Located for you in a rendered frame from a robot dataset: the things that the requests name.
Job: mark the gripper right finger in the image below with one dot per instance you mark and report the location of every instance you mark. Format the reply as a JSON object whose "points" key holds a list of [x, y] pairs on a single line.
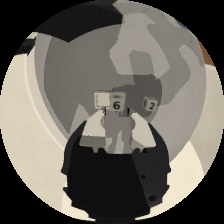
{"points": [[145, 137]]}

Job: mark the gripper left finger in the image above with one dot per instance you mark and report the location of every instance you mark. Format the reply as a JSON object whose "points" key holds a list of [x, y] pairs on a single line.
{"points": [[87, 138]]}

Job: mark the beige rectangular tray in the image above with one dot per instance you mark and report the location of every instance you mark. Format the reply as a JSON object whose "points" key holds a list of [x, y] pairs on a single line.
{"points": [[102, 98]]}

